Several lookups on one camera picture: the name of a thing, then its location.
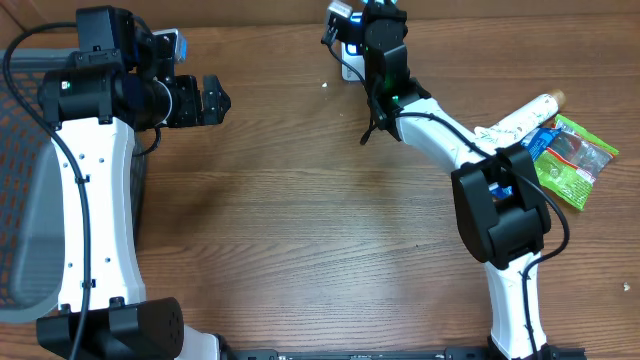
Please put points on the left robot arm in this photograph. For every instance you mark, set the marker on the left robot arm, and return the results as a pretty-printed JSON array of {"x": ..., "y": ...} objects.
[{"x": 120, "y": 81}]

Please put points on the teal tissue pack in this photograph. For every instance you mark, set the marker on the teal tissue pack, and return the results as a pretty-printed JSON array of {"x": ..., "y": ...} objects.
[{"x": 382, "y": 2}]

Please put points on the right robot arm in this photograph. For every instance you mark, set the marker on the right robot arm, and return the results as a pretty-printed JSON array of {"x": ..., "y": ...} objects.
[{"x": 501, "y": 212}]

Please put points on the blue snack bar wrapper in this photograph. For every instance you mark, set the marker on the blue snack bar wrapper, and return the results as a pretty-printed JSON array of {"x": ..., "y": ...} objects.
[{"x": 536, "y": 143}]

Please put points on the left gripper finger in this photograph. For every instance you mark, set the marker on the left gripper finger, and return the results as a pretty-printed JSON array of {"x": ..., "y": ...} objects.
[
  {"x": 213, "y": 94},
  {"x": 214, "y": 115}
]

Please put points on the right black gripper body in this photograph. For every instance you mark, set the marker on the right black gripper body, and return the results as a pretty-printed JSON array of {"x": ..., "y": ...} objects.
[{"x": 396, "y": 12}]

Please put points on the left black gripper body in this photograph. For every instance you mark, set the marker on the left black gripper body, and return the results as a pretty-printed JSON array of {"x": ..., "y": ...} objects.
[{"x": 180, "y": 106}]

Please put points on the white tube gold cap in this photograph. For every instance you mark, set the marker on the white tube gold cap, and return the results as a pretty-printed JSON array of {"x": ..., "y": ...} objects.
[{"x": 517, "y": 125}]

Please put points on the green snack bag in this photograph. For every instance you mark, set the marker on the green snack bag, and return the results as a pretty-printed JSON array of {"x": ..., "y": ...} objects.
[{"x": 570, "y": 165}]

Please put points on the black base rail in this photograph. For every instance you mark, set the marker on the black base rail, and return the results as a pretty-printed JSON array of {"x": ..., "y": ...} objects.
[{"x": 450, "y": 353}]

